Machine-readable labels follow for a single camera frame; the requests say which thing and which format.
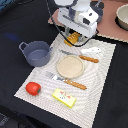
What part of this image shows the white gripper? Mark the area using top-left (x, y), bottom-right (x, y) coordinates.
top-left (58, 8), bottom-right (98, 38)

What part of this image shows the white toy spatula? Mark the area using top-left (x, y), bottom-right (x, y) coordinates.
top-left (81, 47), bottom-right (101, 55)

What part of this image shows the yellow toy butter box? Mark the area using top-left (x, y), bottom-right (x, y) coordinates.
top-left (52, 88), bottom-right (76, 108)

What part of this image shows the red toy tomato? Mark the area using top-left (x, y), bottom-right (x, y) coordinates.
top-left (26, 82), bottom-right (41, 96)

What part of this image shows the orange toy bread loaf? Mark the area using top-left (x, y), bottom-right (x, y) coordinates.
top-left (64, 32), bottom-right (80, 46)

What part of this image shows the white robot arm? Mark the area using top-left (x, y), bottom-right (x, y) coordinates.
top-left (54, 0), bottom-right (98, 38)

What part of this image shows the grey saucepan on stove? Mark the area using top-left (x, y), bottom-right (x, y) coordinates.
top-left (90, 0), bottom-right (104, 23)

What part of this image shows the beige bowl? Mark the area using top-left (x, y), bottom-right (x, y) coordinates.
top-left (116, 4), bottom-right (128, 30)

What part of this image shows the beige round plate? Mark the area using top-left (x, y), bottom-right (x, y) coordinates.
top-left (57, 55), bottom-right (84, 79)

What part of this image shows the striped beige placemat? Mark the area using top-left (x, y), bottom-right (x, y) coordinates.
top-left (15, 34), bottom-right (116, 128)

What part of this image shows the knife with wooden handle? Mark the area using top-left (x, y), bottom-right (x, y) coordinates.
top-left (59, 50), bottom-right (99, 63)

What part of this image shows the grey toy pot with handles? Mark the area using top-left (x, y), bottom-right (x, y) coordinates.
top-left (19, 41), bottom-right (52, 67)

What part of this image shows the fork with wooden handle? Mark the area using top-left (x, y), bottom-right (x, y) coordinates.
top-left (46, 72), bottom-right (87, 90)

